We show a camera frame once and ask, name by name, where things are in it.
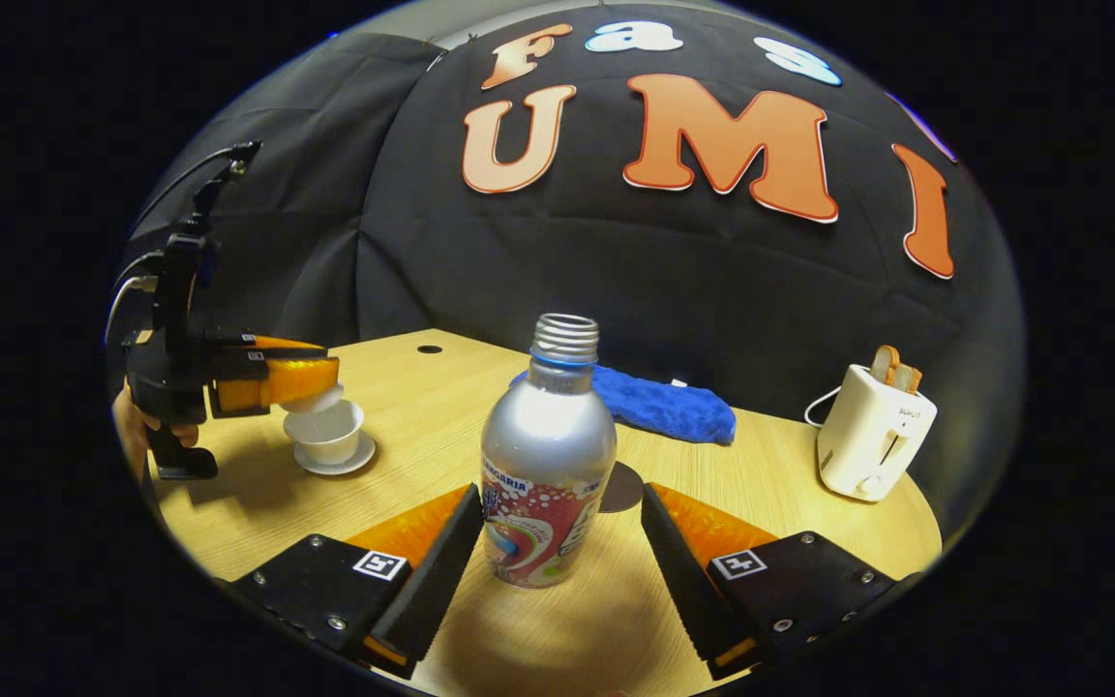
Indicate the blue towel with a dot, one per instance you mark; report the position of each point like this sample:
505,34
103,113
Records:
664,407

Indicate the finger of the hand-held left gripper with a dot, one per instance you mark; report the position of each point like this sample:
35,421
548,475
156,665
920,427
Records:
277,382
282,345

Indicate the white toaster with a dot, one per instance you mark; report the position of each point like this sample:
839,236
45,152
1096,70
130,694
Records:
872,436

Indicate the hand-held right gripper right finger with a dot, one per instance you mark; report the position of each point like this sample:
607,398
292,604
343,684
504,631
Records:
683,571

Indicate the white teacup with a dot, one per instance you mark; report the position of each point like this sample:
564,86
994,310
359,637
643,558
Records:
325,440

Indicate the silver water bottle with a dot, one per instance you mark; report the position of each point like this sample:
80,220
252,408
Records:
548,445

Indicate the white saucer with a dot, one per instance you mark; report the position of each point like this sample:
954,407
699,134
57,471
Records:
359,460

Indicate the dark round coaster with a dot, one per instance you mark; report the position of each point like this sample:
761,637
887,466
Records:
623,489

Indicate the black backdrop cloth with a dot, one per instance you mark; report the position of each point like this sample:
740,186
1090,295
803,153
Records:
616,261

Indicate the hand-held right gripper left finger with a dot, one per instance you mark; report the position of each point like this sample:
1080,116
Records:
432,581

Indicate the toast slice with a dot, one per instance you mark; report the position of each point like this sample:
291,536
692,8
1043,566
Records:
911,378
885,366

